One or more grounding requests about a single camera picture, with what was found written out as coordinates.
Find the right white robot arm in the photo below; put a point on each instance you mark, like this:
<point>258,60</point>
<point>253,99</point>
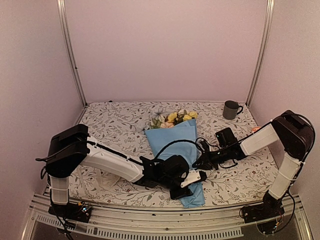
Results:
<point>294,131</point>

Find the grey metal mug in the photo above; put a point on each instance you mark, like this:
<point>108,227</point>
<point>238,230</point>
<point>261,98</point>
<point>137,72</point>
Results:
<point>231,109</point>

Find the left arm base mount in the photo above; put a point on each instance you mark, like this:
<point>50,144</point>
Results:
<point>80,212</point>

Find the right aluminium frame post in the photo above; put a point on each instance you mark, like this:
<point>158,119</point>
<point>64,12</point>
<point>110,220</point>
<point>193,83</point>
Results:
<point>267,25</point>

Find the blue hydrangea stem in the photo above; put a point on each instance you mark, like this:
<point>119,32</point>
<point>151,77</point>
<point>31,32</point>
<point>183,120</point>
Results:
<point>146,122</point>

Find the aluminium frame post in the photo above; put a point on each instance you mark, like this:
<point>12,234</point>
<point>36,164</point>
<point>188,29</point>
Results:
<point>267,25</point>
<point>70,53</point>

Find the front aluminium rail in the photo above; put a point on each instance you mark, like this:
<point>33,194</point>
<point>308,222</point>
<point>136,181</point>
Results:
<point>120,222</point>

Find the cream printed ribbon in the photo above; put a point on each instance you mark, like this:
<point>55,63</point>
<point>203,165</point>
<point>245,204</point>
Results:
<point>104,181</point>

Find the yellow flower stem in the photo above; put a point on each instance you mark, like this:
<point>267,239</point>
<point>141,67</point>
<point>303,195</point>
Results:
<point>180,116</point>

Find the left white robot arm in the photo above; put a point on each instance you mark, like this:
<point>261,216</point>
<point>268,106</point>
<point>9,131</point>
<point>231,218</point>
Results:
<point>74,147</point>

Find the blue wrapping paper sheet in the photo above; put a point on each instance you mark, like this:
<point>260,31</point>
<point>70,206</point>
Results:
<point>186,133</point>

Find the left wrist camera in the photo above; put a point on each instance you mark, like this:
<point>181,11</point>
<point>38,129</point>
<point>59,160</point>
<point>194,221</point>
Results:
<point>194,176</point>

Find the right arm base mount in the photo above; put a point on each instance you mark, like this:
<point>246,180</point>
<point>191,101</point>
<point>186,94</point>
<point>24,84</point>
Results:
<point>262,212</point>

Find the orange patterned bowl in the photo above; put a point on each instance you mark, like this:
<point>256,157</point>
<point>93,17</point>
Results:
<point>255,129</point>

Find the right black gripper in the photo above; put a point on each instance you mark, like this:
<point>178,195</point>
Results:
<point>207,163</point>

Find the left aluminium frame post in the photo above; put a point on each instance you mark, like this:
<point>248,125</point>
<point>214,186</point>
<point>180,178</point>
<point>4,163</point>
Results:
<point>70,53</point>

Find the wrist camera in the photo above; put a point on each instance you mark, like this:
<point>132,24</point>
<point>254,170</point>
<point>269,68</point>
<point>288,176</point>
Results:
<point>194,176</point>
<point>205,146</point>

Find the floral patterned table mat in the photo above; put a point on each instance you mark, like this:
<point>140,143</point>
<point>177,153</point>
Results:
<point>114,124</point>

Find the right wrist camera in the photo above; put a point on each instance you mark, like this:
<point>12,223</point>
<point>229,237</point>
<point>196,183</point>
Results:
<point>205,146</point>

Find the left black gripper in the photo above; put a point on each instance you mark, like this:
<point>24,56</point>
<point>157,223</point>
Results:
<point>184,193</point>

